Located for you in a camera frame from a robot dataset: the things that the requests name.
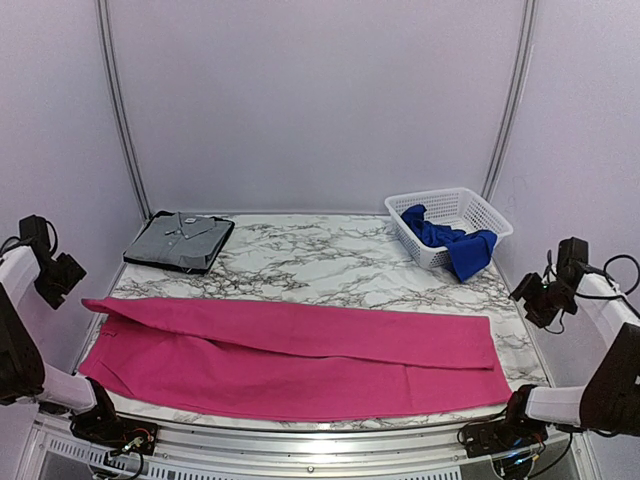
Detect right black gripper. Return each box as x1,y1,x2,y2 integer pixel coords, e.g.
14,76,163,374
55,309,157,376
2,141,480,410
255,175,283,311
509,272,574,327

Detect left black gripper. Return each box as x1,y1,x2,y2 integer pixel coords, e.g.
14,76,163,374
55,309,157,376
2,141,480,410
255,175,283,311
33,253,85,310

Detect pink trousers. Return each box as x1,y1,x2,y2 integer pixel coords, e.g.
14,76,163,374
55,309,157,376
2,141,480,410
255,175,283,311
80,297,511,422

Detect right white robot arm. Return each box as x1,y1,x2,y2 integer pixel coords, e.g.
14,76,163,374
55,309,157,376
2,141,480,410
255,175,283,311
495,237,639,448

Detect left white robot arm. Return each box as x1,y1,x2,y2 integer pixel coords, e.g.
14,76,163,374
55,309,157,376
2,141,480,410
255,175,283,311
1,214,127,445

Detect white plastic laundry basket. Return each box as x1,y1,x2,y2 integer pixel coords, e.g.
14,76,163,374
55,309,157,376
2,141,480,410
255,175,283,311
384,187,514,269

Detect blue garment in basket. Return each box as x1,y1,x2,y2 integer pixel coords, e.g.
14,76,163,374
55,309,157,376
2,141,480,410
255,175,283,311
401,205,498,282

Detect folded grey polo shirt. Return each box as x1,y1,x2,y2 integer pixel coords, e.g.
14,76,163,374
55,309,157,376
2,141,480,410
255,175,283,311
123,211,235,275

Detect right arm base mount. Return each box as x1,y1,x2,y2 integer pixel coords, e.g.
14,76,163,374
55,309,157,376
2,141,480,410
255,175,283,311
457,412,548,458

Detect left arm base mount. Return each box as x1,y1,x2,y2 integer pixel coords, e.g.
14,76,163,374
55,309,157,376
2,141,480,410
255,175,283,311
71,409,159,455

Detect aluminium front frame rail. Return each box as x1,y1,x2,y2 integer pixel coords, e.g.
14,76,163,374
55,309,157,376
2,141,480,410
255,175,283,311
11,396,603,479

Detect right aluminium corner post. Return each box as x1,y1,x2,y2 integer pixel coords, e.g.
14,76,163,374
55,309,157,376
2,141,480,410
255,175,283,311
481,0,538,201

